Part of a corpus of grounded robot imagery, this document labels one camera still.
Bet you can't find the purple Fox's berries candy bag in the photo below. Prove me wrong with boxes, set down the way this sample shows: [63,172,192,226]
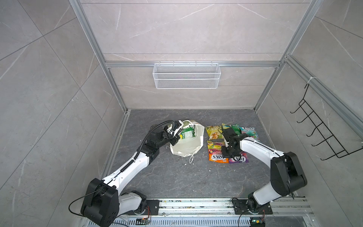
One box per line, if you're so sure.
[228,152,249,164]

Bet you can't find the white floral paper bag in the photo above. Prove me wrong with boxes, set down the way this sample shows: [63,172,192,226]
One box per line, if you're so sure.
[170,120,205,164]

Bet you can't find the green white snack packet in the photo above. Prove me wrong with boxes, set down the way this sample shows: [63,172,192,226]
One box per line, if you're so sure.
[179,125,195,140]

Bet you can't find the orange snack packet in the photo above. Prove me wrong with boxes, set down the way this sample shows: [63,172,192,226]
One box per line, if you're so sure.
[207,141,229,164]

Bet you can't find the green Fox's candy bag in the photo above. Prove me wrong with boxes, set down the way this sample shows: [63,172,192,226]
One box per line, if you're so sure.
[222,124,241,135]

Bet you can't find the teal snack packet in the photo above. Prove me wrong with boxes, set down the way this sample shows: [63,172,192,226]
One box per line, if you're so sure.
[239,127,260,141]

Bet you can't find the yellow chips snack bag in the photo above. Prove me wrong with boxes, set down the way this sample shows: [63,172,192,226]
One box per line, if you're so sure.
[206,125,224,141]

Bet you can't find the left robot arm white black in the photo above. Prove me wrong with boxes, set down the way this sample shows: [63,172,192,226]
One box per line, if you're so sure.
[80,120,182,227]

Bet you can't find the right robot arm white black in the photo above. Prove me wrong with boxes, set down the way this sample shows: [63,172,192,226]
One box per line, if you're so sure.
[220,128,308,214]

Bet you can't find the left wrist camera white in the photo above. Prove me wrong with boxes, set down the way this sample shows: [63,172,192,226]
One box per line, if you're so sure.
[166,120,183,137]

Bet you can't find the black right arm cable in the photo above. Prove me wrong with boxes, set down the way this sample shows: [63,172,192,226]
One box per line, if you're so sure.
[218,127,296,199]

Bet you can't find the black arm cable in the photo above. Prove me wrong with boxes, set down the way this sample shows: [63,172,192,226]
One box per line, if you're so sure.
[218,127,296,199]
[133,120,176,159]

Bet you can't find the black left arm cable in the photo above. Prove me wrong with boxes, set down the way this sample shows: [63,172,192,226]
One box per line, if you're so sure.
[133,120,176,159]

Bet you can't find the white wire mesh basket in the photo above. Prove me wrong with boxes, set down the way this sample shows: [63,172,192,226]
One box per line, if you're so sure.
[153,63,221,89]

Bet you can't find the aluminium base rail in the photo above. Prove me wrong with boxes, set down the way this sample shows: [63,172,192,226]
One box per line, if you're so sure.
[111,197,319,227]

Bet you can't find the black wire hook rack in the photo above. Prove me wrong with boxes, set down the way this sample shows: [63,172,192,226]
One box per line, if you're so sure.
[290,84,363,161]

